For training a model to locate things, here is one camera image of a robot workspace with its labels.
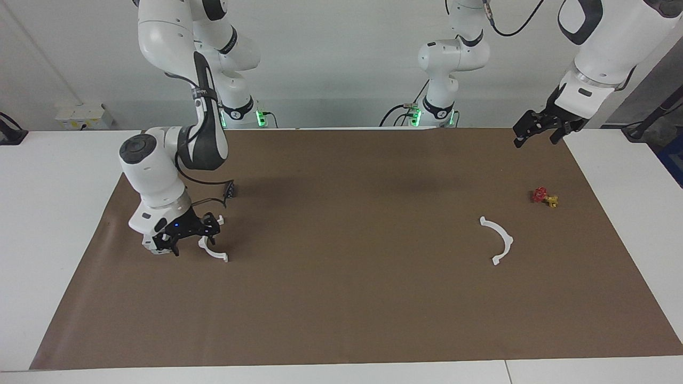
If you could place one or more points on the white wall socket box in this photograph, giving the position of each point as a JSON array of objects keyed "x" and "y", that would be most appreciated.
[{"x": 80, "y": 114}]

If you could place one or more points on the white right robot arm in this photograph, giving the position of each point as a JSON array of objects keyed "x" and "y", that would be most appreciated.
[{"x": 160, "y": 37}]

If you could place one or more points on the brown table mat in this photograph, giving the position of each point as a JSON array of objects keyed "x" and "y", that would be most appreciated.
[{"x": 347, "y": 298}]

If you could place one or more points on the white circuit breaker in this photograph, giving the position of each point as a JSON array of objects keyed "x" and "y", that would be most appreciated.
[{"x": 149, "y": 248}]

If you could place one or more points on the dark cylindrical capacitor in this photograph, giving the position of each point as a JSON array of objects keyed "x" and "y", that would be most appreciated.
[{"x": 230, "y": 191}]

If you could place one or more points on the blue box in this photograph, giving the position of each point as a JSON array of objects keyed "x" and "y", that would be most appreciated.
[{"x": 673, "y": 160}]

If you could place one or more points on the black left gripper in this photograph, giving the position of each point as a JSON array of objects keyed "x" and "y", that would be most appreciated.
[{"x": 555, "y": 117}]

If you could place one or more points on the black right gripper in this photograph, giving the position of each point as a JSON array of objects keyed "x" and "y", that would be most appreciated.
[{"x": 187, "y": 226}]

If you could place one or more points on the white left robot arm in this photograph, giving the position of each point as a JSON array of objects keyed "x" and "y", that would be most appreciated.
[{"x": 608, "y": 48}]

